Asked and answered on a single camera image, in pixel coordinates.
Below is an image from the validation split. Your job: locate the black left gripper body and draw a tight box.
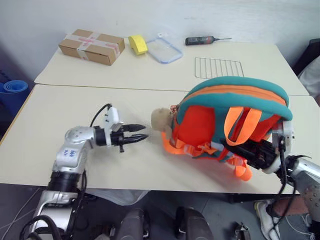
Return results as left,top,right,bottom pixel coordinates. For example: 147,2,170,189
109,124,129,154

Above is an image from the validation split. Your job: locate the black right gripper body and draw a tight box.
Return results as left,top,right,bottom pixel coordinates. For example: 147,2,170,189
243,139,279,171

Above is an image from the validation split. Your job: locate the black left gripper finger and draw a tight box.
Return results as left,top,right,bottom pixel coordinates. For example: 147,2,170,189
124,133,150,145
124,123,146,134

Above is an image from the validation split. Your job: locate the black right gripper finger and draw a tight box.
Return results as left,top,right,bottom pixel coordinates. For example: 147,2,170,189
219,138,251,161

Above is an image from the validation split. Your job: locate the orange and teal backpack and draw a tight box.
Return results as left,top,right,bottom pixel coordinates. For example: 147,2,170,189
161,76,294,181

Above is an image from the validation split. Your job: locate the taped brown cardboard box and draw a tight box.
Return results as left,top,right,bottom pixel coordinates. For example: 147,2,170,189
58,29,126,67

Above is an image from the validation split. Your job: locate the beige plush toy pendant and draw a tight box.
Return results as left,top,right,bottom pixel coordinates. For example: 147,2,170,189
150,106,174,139

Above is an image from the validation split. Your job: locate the person's bare leg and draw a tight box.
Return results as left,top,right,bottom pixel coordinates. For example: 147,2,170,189
271,195,311,218

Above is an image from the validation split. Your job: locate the white sneaker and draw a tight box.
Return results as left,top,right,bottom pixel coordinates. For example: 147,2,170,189
253,200,281,240

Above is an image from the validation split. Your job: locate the yellow sponge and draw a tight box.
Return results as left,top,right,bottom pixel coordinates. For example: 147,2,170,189
128,34,149,56

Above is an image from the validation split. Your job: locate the clear blue-rimmed plastic lid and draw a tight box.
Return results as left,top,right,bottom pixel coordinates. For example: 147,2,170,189
145,32,184,64

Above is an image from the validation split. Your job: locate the dark rounded shape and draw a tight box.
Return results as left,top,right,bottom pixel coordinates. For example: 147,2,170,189
116,207,151,240
174,206,214,240

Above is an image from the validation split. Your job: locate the black chair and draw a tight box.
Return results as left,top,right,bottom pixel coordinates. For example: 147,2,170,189
291,38,320,76

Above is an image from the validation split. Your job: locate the rolled blue mat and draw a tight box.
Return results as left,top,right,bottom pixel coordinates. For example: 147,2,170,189
0,79,30,102

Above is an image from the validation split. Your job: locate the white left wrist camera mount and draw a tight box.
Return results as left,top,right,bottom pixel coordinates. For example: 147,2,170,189
101,106,125,146

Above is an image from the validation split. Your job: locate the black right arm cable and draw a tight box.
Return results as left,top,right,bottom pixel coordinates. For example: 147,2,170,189
276,139,313,201

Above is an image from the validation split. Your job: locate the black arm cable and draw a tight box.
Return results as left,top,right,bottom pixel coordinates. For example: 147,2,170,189
89,103,113,128
276,139,313,201

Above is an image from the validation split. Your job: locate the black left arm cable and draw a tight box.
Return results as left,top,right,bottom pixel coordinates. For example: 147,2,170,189
89,103,113,128

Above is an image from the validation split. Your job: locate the metal wire rack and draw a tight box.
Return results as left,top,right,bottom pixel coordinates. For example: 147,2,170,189
194,56,245,79

